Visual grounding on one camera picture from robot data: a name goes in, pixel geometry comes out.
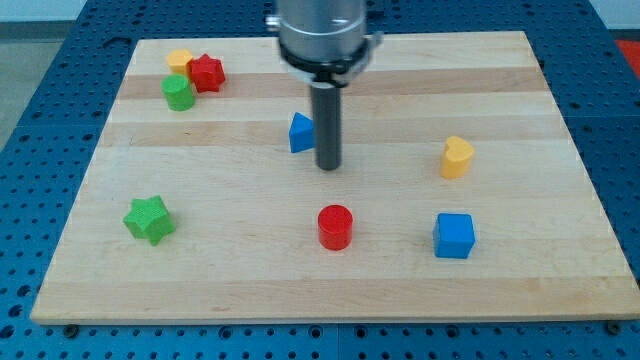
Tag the red star block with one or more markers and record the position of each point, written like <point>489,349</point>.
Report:
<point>207,73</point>

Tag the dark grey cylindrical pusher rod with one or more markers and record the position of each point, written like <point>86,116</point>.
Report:
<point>326,114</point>

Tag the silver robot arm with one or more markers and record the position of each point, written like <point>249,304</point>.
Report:
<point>325,44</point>

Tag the blue cube block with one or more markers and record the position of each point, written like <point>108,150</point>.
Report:
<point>453,235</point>

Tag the wooden board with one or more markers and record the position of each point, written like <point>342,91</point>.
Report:
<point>246,247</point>

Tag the yellow heart block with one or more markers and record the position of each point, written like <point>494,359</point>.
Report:
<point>456,158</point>

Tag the yellow hexagon block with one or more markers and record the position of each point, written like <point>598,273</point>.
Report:
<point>178,62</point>

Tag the red cylinder block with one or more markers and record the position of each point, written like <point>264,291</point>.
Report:
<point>335,225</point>

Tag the green star block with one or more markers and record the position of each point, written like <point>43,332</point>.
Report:
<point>149,219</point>

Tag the blue triangle block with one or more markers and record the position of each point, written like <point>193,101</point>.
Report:
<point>301,133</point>

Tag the green cylinder block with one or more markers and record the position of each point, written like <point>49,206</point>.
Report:
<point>178,93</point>

